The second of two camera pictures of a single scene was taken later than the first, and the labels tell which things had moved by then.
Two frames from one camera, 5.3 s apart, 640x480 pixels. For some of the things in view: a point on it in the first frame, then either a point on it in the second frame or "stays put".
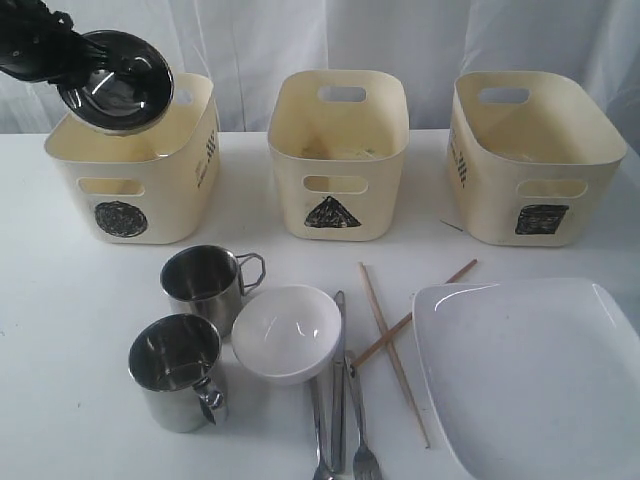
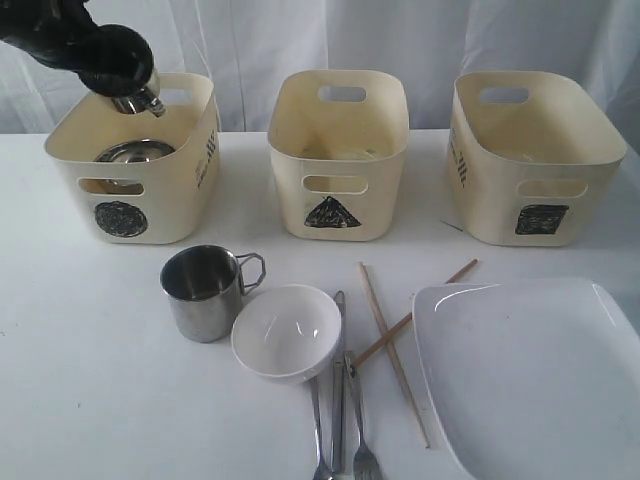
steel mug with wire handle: [207, 280] stays put
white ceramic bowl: [286, 334] stays put
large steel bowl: [131, 91] -> [135, 150]
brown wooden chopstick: [404, 322] stays put
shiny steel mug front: [170, 362] -> [147, 97]
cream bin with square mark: [531, 159] stays put
